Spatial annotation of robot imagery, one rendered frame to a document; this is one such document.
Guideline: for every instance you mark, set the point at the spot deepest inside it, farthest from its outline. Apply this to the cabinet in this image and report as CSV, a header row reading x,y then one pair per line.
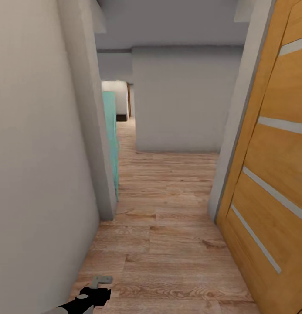
x,y
121,117

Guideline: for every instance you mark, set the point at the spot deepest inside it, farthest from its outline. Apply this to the door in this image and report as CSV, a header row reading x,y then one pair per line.
x,y
260,214

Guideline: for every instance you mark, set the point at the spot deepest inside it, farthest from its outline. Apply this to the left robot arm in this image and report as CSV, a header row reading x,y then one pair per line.
x,y
89,298

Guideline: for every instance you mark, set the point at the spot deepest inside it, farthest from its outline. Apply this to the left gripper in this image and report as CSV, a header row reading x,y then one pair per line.
x,y
101,295

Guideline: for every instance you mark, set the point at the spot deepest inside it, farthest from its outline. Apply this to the standing mirror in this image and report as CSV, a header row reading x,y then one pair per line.
x,y
111,123

